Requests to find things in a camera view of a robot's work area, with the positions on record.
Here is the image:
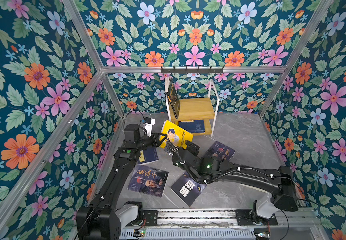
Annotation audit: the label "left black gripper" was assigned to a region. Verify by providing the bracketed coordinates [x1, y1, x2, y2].
[135, 131, 168, 152]

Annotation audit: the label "yellow cartoon cover book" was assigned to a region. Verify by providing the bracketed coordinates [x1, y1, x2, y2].
[160, 120, 194, 149]

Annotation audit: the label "navy book yellow label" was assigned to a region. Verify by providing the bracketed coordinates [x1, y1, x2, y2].
[178, 120, 206, 134]

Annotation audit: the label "dark portrait book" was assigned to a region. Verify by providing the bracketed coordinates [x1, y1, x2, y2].
[205, 141, 236, 161]
[127, 165, 169, 198]

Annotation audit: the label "black book white characters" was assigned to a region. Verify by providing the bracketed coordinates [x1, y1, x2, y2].
[171, 172, 207, 207]

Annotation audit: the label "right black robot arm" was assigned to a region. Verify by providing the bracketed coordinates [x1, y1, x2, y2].
[167, 142, 298, 224]

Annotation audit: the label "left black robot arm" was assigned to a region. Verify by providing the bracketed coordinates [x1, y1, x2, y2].
[75, 124, 167, 240]

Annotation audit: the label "navy book far left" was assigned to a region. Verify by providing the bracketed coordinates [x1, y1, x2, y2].
[138, 148, 159, 165]

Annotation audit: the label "white wooden two-tier shelf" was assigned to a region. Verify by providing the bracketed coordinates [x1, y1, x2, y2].
[165, 76, 220, 136]

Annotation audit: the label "black book leaning on shelf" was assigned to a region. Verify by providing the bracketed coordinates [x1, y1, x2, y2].
[165, 79, 181, 119]

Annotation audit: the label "black hook rail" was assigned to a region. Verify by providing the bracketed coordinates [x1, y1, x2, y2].
[160, 66, 224, 75]

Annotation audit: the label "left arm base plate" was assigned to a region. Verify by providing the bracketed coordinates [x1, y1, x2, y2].
[127, 210, 159, 228]

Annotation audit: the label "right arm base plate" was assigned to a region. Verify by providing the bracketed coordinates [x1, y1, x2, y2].
[235, 210, 278, 226]

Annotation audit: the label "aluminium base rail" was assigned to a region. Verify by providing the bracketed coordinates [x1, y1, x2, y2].
[148, 208, 322, 229]

